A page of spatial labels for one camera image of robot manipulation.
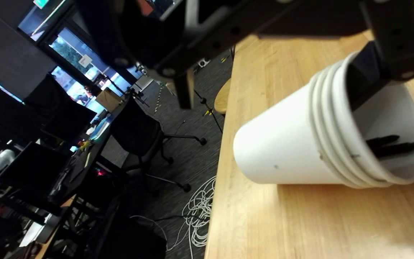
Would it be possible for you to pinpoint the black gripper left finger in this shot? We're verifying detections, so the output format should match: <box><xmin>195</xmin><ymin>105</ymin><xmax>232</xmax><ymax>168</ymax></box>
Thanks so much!
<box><xmin>73</xmin><ymin>0</ymin><xmax>277</xmax><ymax>111</ymax></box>

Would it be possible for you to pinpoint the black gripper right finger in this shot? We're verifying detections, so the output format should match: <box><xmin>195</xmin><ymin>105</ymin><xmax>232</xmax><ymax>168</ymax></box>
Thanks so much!
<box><xmin>346</xmin><ymin>0</ymin><xmax>414</xmax><ymax>112</ymax></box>

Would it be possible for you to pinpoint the white paper cup stack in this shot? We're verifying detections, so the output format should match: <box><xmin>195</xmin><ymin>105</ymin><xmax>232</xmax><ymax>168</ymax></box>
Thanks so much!
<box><xmin>232</xmin><ymin>49</ymin><xmax>414</xmax><ymax>190</ymax></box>

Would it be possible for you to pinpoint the round wooden stool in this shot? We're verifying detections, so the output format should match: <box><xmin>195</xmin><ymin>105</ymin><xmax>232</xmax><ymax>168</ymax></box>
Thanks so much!
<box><xmin>213</xmin><ymin>78</ymin><xmax>234</xmax><ymax>115</ymax></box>

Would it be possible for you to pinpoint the black office chair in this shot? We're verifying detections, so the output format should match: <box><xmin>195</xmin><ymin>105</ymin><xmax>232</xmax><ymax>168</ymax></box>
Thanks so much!
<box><xmin>110</xmin><ymin>95</ymin><xmax>209</xmax><ymax>194</ymax></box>

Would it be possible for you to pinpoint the white cable coil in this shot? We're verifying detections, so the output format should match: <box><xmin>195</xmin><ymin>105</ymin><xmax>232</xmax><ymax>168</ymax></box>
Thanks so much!
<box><xmin>166</xmin><ymin>174</ymin><xmax>219</xmax><ymax>252</ymax></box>

